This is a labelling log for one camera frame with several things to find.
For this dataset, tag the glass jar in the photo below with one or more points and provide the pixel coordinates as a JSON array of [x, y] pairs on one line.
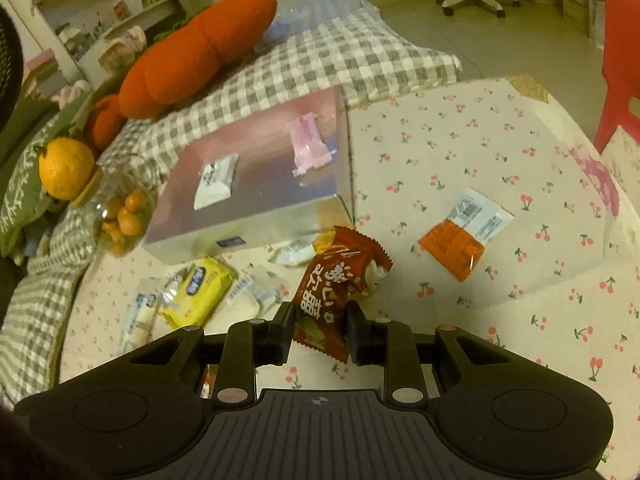
[[125, 180]]

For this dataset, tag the red carrot plush pillow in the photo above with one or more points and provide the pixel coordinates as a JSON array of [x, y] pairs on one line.
[[200, 55]]

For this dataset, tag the clear plastic bag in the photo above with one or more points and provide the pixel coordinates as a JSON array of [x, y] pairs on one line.
[[310, 15]]

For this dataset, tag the green patterned pillow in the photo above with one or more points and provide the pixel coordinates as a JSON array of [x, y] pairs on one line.
[[20, 200]]

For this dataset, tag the yellow snack packet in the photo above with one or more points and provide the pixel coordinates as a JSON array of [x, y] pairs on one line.
[[200, 290]]

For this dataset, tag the pink snack packet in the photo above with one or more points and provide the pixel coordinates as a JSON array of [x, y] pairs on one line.
[[309, 142]]

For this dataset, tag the red-brown snack packet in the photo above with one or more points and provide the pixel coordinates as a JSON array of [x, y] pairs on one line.
[[330, 275]]

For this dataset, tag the grey checkered blanket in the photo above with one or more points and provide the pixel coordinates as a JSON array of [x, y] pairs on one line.
[[320, 65]]

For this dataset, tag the red plastic chair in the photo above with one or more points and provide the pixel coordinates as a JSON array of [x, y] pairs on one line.
[[620, 60]]

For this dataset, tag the black mesh fan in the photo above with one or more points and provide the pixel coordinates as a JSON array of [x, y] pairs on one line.
[[9, 70]]

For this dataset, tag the pile of small oranges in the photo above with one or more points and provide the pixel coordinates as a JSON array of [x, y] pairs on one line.
[[127, 220]]

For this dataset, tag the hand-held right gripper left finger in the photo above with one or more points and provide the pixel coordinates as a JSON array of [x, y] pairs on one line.
[[287, 325]]

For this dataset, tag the orange and white snack packet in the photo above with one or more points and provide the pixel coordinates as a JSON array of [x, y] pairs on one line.
[[460, 237]]

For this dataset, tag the clear pink storage box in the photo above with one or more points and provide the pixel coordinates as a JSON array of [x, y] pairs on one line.
[[260, 200]]

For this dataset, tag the small orange plush toy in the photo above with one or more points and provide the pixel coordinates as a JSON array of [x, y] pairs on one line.
[[104, 122]]

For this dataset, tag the orange fruit toy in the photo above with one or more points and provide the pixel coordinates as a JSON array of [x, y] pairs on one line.
[[65, 167]]

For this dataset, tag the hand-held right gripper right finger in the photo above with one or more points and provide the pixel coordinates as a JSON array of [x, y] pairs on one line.
[[353, 327]]

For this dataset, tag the white snack packet black print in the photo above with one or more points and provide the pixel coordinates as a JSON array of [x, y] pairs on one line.
[[216, 182]]

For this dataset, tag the pink and white plush toy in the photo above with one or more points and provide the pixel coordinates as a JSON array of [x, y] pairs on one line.
[[127, 42]]

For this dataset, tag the small pink plush toy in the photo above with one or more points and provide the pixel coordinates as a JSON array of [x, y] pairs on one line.
[[74, 95]]

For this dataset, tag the white bookshelf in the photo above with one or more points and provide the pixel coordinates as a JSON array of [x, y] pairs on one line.
[[100, 10]]

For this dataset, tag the yellow patterned cloth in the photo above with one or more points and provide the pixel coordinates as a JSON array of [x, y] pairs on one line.
[[530, 87]]

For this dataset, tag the cherry print mat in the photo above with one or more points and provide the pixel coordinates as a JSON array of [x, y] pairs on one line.
[[450, 135]]

